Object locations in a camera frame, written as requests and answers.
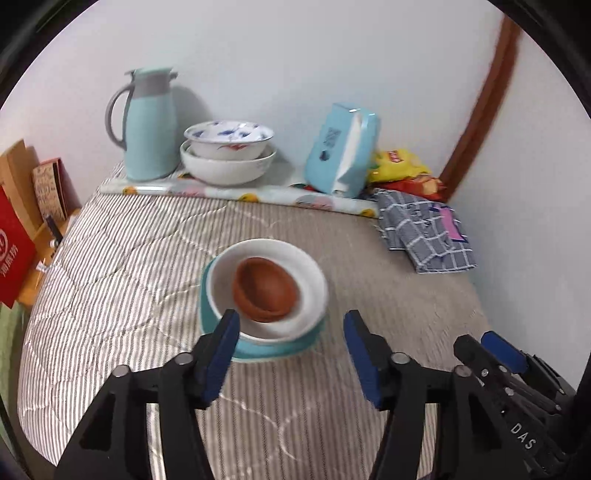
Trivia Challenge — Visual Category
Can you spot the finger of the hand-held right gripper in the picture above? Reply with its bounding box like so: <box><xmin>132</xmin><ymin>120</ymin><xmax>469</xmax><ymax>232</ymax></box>
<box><xmin>454</xmin><ymin>335</ymin><xmax>567</xmax><ymax>463</ymax></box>
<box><xmin>480</xmin><ymin>331</ymin><xmax>567</xmax><ymax>408</ymax></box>

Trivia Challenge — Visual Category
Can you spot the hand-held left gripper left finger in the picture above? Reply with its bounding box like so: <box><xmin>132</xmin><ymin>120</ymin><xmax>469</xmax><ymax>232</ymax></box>
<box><xmin>54</xmin><ymin>310</ymin><xmax>241</xmax><ymax>480</ymax></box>

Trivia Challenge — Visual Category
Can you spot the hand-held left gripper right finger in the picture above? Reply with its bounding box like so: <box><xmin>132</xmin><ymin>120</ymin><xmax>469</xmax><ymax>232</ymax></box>
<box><xmin>342</xmin><ymin>309</ymin><xmax>522</xmax><ymax>480</ymax></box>

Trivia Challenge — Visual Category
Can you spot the light blue plate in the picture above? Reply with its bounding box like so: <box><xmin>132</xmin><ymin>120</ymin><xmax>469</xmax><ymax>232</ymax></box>
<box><xmin>199</xmin><ymin>251</ymin><xmax>329</xmax><ymax>361</ymax></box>

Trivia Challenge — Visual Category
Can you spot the brown bowl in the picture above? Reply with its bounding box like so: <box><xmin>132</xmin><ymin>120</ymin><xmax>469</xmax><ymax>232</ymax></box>
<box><xmin>232</xmin><ymin>257</ymin><xmax>301</xmax><ymax>323</ymax></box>

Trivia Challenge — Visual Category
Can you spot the striped quilt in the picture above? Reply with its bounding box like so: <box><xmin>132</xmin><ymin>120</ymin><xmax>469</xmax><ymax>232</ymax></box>
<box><xmin>18</xmin><ymin>161</ymin><xmax>492</xmax><ymax>480</ymax></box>

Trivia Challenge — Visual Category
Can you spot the grey checked cloth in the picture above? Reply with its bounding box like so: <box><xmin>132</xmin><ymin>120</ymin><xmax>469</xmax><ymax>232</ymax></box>
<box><xmin>373</xmin><ymin>187</ymin><xmax>478</xmax><ymax>274</ymax></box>

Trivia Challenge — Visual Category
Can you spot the fruit print table mat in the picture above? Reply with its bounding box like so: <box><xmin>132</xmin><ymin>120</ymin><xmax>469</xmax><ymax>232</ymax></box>
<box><xmin>99</xmin><ymin>161</ymin><xmax>382</xmax><ymax>219</ymax></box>

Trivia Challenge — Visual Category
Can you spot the red chips bag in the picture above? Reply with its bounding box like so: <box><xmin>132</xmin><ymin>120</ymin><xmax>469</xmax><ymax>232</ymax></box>
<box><xmin>376</xmin><ymin>173</ymin><xmax>448</xmax><ymax>203</ymax></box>

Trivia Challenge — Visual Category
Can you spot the white patterned bowl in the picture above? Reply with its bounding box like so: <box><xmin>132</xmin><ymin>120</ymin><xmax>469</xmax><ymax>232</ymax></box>
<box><xmin>180</xmin><ymin>140</ymin><xmax>278</xmax><ymax>186</ymax></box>

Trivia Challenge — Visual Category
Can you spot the yellow chips bag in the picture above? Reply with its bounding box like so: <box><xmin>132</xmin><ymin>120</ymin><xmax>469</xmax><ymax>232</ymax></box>
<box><xmin>368</xmin><ymin>148</ymin><xmax>432</xmax><ymax>184</ymax></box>

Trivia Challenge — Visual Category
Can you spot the blue tissue pack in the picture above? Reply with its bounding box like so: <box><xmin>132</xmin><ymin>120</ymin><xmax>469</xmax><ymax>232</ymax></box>
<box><xmin>304</xmin><ymin>104</ymin><xmax>382</xmax><ymax>198</ymax></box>

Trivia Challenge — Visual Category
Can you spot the light wooden shelf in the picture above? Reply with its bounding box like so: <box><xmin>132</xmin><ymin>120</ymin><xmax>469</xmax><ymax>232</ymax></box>
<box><xmin>18</xmin><ymin>210</ymin><xmax>83</xmax><ymax>306</ymax></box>

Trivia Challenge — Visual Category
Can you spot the floral blue rimmed bowl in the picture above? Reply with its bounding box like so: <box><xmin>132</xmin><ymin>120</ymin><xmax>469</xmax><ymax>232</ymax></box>
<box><xmin>184</xmin><ymin>121</ymin><xmax>274</xmax><ymax>160</ymax></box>

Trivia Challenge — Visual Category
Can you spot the red box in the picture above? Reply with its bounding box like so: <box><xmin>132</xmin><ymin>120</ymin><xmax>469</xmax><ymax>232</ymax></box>
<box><xmin>0</xmin><ymin>185</ymin><xmax>38</xmax><ymax>308</ymax></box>

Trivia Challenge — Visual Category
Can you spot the light blue thermos jug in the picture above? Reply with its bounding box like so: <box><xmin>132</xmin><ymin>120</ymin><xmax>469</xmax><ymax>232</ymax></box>
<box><xmin>105</xmin><ymin>68</ymin><xmax>181</xmax><ymax>182</ymax></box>

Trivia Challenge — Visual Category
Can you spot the brown booklet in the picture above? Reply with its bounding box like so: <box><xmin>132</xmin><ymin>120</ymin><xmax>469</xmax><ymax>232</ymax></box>
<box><xmin>31</xmin><ymin>158</ymin><xmax>70</xmax><ymax>223</ymax></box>

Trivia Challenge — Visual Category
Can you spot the brown cardboard box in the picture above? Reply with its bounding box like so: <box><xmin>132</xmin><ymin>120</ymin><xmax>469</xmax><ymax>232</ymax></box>
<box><xmin>0</xmin><ymin>140</ymin><xmax>47</xmax><ymax>232</ymax></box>

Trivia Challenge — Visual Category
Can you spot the brown wooden door frame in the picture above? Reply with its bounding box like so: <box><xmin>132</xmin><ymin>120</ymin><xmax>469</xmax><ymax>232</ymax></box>
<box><xmin>438</xmin><ymin>16</ymin><xmax>528</xmax><ymax>204</ymax></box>

